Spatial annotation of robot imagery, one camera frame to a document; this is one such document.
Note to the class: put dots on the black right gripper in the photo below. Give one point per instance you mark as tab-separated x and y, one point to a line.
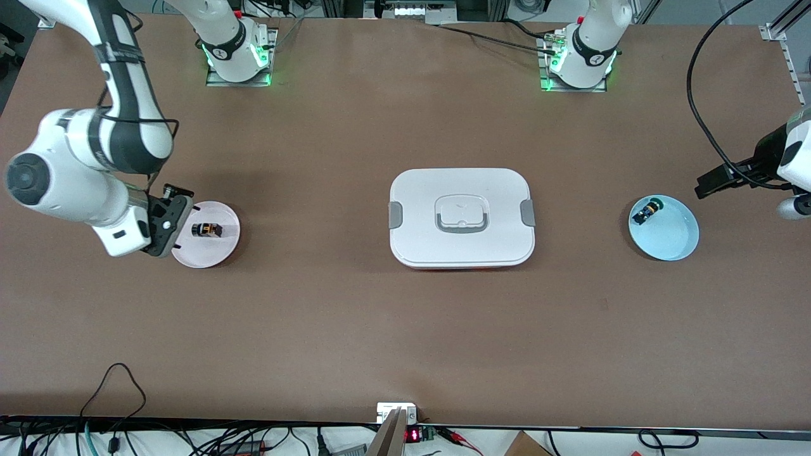
154	204

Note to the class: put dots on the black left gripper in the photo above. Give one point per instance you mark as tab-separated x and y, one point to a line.
765	154

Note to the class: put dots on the orange and black switch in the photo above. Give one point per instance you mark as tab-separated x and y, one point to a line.
207	230

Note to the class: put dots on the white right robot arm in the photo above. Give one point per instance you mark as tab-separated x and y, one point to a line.
70	183

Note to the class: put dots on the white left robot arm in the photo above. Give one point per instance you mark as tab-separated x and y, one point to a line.
586	57

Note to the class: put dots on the pink round plate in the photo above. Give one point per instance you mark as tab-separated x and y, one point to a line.
209	250

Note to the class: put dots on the light blue round plate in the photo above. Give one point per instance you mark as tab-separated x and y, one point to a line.
665	234

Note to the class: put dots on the white lidded container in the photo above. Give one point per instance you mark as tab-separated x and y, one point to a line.
462	244

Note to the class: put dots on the grey device with lights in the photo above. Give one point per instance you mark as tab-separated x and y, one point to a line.
415	9

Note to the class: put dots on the brown cardboard piece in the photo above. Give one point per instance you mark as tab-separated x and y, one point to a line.
526	445

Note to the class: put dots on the red digit display module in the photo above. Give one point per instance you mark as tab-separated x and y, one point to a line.
413	435

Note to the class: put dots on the green and black switch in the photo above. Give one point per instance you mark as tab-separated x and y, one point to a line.
646	212

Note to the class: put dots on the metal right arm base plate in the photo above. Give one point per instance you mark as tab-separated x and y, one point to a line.
215	81

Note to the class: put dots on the aluminium frame profile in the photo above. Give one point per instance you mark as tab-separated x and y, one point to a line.
782	25

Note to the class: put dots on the grey camera mount beam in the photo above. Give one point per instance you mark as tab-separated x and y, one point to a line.
388	437

